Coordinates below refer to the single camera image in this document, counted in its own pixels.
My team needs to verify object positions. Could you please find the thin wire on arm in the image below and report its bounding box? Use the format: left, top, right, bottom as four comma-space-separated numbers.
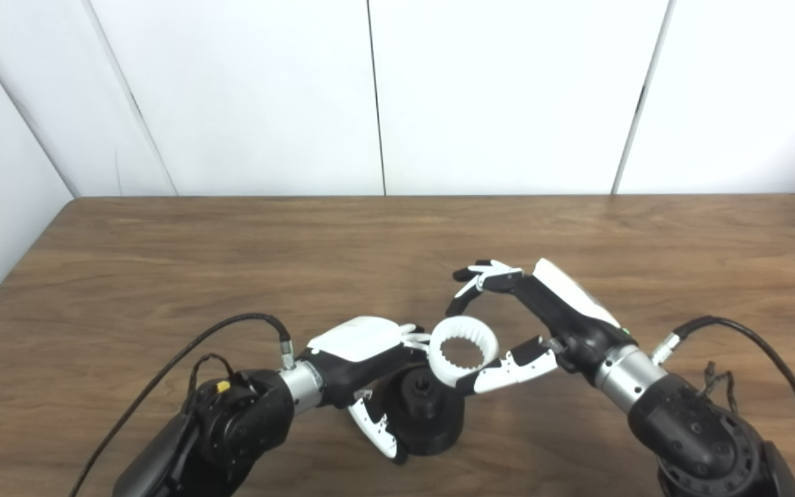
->
700, 360, 738, 416
186, 353, 237, 409

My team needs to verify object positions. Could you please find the thin wire on left arm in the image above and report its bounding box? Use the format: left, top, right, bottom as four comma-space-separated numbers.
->
186, 353, 237, 409

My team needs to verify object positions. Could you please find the white toothed plastic ring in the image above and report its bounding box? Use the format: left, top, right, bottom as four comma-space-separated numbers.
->
428, 315, 500, 387

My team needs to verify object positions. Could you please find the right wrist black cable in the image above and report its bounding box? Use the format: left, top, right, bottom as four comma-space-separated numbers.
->
650, 315, 795, 497

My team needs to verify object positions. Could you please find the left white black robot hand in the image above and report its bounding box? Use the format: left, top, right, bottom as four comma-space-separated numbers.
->
306, 316, 434, 465

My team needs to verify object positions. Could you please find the thin wire on right arm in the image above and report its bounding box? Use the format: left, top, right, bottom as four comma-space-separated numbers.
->
700, 360, 738, 416

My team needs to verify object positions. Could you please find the round black plastic part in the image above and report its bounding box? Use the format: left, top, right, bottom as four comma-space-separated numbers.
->
378, 366, 466, 457

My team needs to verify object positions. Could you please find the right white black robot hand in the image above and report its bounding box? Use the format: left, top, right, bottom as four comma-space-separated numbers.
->
445, 258, 637, 396

